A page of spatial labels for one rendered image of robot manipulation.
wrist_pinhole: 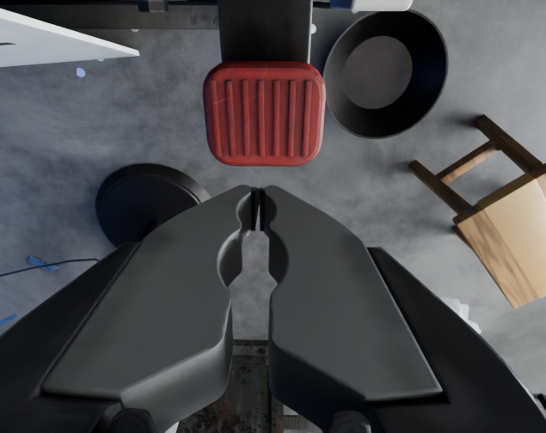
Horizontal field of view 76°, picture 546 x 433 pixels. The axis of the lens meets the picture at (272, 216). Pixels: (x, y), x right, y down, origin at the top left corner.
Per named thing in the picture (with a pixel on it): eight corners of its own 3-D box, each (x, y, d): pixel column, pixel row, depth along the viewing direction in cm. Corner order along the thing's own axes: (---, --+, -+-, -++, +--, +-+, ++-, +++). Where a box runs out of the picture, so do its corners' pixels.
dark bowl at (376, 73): (450, 7, 82) (464, 7, 76) (421, 131, 98) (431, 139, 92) (323, 6, 82) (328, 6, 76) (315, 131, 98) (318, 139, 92)
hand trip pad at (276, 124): (315, 48, 25) (329, 64, 18) (309, 131, 28) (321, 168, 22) (217, 48, 25) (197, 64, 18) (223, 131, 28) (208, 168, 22)
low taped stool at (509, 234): (527, 195, 109) (618, 263, 80) (456, 235, 117) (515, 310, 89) (482, 111, 95) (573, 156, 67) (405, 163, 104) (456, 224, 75)
